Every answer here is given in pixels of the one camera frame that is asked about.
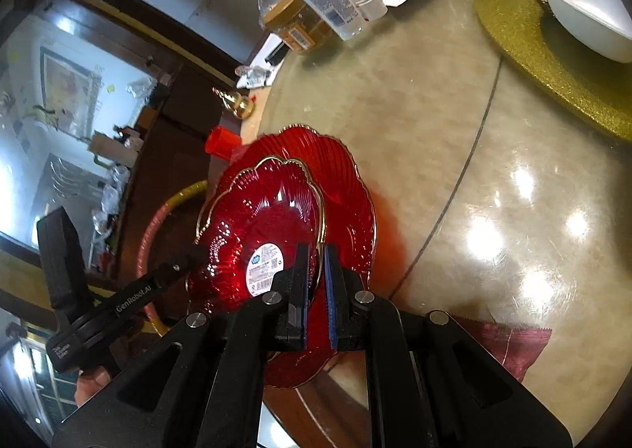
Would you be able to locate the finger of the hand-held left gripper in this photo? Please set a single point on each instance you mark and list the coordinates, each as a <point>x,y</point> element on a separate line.
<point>177,268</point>

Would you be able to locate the gold gourd ornament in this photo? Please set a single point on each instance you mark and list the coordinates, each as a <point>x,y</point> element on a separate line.
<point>237,103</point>

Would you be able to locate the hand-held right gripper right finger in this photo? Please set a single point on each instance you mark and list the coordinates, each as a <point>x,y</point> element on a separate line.
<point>332,302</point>

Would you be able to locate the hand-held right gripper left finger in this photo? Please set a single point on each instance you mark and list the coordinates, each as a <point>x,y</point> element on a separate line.
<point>302,295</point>

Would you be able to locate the pink and yellow hoop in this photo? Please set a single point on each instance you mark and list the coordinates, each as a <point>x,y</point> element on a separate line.
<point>153,236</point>

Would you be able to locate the peanut butter jar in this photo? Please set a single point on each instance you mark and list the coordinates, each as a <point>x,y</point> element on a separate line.
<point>301,28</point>

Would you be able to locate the person's left hand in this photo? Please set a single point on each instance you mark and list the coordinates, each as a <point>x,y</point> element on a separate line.
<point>91,384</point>

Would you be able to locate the large red glass plate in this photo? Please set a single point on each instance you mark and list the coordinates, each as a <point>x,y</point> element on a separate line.
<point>340,181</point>

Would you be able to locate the large white bowl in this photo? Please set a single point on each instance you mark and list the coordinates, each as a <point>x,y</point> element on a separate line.
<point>592,44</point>

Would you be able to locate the red bottle cap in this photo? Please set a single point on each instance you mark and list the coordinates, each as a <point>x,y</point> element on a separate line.
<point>222,143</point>

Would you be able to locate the small red glass plate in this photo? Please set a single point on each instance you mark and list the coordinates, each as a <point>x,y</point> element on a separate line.
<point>256,216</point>

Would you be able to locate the dark red packet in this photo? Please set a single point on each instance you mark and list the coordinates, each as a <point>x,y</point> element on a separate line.
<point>508,344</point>

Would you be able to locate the black remote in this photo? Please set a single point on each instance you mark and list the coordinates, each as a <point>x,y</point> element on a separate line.
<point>275,53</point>

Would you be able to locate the framed wall picture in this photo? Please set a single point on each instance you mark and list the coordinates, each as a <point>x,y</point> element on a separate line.
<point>69,88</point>

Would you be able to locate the crumpled clear wrapper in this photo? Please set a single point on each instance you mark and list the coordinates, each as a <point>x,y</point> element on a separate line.
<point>253,77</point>

